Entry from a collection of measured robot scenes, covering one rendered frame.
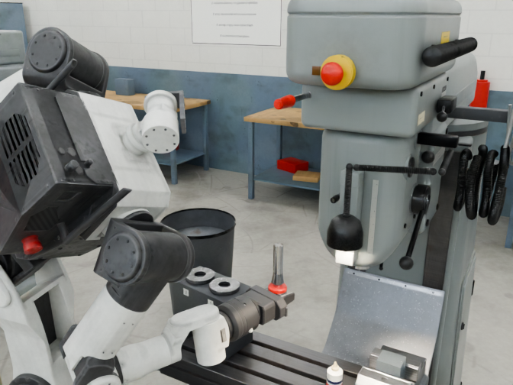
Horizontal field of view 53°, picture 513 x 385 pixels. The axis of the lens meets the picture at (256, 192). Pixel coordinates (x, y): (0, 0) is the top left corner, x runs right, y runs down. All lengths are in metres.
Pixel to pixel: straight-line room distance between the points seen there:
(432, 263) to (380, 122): 0.71
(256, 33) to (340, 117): 5.04
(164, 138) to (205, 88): 5.55
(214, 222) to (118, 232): 2.62
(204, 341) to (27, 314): 0.38
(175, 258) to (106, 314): 0.16
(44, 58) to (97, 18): 6.47
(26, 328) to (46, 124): 0.51
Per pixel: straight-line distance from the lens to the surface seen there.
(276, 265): 1.28
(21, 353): 1.34
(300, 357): 1.60
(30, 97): 0.94
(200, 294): 1.54
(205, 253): 3.12
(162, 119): 0.94
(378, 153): 1.10
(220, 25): 6.32
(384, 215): 1.14
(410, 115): 1.03
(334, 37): 0.96
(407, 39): 0.94
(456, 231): 1.62
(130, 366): 1.11
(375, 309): 1.72
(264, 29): 6.02
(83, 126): 0.97
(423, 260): 1.66
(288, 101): 0.98
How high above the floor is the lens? 1.86
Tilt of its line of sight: 19 degrees down
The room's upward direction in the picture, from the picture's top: straight up
